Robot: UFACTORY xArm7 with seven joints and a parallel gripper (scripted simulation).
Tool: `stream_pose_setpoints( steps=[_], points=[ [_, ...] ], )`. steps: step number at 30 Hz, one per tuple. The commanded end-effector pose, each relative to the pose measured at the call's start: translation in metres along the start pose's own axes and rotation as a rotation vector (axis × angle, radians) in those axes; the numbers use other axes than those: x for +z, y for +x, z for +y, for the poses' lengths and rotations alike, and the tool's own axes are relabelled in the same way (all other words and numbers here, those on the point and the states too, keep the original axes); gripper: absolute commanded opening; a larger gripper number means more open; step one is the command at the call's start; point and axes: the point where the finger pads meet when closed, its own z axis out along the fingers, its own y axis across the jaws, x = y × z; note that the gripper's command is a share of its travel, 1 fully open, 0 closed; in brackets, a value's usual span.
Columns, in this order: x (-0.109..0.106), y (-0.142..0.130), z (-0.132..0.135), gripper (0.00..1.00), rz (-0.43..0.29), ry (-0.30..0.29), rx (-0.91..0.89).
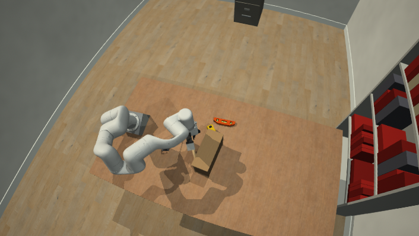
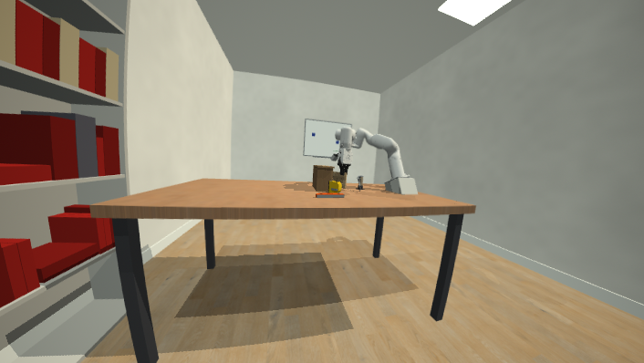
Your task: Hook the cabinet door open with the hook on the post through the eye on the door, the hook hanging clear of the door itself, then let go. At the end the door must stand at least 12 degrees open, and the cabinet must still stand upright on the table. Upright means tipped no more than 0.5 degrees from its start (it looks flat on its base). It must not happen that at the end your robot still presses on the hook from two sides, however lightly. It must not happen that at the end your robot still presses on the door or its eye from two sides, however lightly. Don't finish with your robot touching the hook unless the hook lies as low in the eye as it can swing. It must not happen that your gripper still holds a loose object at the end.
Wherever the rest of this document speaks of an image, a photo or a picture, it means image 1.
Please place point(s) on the orange spirit level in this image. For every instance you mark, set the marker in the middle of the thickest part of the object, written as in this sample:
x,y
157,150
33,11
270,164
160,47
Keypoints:
x,y
224,122

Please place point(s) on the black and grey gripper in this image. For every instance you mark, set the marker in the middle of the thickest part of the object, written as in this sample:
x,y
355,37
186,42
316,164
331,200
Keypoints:
x,y
194,131

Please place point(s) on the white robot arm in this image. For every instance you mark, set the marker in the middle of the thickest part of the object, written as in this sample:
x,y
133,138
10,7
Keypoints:
x,y
115,124

